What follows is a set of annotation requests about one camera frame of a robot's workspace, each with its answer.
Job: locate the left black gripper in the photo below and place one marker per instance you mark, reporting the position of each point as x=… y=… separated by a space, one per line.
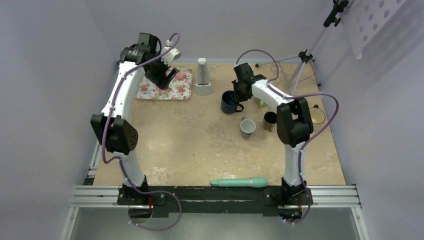
x=161 y=81

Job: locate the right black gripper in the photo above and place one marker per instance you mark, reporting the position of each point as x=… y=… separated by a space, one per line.
x=238 y=98

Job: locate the dark blue mug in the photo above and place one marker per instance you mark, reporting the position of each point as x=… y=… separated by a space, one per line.
x=228 y=104

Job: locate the green mug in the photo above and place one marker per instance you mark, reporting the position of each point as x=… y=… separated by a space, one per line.
x=259 y=102

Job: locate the grey mug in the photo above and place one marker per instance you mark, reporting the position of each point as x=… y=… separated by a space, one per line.
x=247 y=127

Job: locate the brown mug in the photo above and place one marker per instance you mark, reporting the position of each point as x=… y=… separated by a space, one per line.
x=269 y=121

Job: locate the cream mug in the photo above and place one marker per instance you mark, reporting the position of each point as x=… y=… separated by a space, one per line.
x=318 y=116

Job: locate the teal cylindrical tool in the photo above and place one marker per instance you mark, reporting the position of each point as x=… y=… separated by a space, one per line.
x=250 y=182

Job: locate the perforated music stand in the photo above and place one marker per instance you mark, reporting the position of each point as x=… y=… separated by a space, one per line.
x=375 y=40

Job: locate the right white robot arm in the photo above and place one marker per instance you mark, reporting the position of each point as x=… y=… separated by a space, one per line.
x=293 y=124

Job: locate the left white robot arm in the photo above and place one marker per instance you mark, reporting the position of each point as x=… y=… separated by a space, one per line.
x=147 y=58

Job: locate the floral tray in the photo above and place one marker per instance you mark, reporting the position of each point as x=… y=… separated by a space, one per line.
x=179 y=89

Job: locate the white metronome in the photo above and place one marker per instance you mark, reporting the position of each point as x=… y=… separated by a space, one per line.
x=203 y=82

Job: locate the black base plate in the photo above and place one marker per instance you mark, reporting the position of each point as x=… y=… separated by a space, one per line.
x=162 y=200

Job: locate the aluminium frame rail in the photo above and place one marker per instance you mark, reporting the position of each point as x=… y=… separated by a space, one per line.
x=190 y=143

